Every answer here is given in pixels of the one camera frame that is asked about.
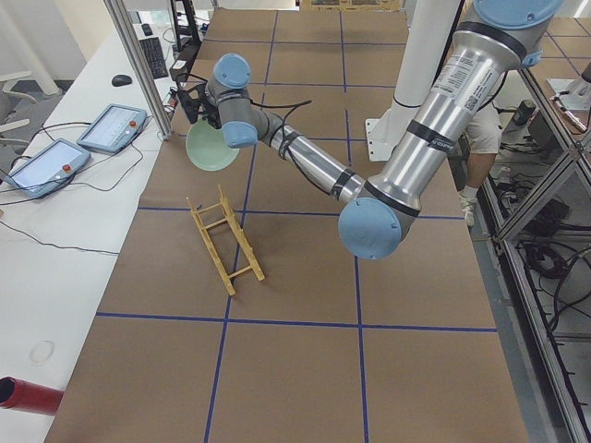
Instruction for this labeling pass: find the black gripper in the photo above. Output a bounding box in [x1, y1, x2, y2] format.
[202, 104, 222, 130]

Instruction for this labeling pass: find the light green plate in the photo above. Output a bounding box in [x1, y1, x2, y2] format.
[186, 120, 239, 172]

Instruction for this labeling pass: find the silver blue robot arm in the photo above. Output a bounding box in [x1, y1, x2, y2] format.
[205, 1, 561, 259]

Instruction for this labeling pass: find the black keyboard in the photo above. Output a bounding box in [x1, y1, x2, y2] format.
[139, 37, 168, 78]

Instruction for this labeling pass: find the far teach pendant tablet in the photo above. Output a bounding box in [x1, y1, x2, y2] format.
[77, 103, 148, 153]

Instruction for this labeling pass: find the teach pendant tablet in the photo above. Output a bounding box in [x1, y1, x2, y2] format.
[77, 103, 148, 153]
[5, 138, 91, 198]

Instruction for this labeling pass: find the black computer mouse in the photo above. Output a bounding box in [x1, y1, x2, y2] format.
[111, 74, 133, 88]

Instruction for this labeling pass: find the wooden dish rack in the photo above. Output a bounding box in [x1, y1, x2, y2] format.
[186, 186, 265, 296]

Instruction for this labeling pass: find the near teach pendant tablet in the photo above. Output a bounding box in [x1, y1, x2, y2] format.
[5, 138, 91, 198]

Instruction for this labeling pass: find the person in beige clothes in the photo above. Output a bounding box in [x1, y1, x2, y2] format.
[458, 103, 502, 228]

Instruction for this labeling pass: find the red cylinder tube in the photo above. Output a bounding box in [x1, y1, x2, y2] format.
[1, 377, 64, 415]

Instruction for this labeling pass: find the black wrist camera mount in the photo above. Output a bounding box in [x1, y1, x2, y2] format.
[177, 82, 206, 125]

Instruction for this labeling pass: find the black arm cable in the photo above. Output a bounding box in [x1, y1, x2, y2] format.
[175, 68, 361, 195]

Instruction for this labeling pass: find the aluminium frame post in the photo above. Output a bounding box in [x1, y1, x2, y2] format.
[103, 0, 172, 140]

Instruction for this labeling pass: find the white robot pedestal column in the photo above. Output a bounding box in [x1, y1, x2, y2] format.
[366, 0, 464, 162]

